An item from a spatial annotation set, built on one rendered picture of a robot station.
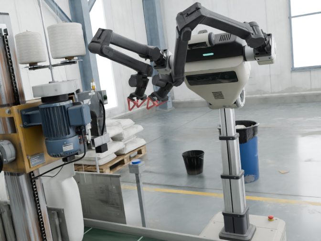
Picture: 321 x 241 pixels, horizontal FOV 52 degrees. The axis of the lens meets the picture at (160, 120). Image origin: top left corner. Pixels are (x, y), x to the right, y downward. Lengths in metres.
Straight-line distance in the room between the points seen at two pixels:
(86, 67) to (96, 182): 5.63
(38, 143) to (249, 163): 2.68
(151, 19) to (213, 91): 8.70
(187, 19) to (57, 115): 0.70
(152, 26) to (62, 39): 9.00
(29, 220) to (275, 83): 8.45
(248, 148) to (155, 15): 7.35
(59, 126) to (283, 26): 8.41
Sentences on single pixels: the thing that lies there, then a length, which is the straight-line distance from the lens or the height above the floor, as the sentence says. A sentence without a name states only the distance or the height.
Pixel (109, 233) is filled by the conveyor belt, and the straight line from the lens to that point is 2.36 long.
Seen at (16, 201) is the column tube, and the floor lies 0.88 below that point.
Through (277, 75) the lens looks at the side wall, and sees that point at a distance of 9.58.
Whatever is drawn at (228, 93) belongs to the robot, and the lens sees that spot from 1.98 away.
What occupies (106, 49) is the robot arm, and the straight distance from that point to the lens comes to 1.61.
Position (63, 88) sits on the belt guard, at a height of 1.39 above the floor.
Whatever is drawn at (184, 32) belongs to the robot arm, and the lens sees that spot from 1.45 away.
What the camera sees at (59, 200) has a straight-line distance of 2.19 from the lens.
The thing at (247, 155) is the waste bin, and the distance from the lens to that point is 3.84.
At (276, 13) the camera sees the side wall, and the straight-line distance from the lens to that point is 9.59.
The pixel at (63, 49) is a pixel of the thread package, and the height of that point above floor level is 1.57.
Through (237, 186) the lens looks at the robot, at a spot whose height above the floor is 0.63.
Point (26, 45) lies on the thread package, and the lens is 1.84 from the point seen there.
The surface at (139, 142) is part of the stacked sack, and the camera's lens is 5.42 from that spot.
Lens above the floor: 1.44
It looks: 10 degrees down
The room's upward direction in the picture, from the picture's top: 7 degrees counter-clockwise
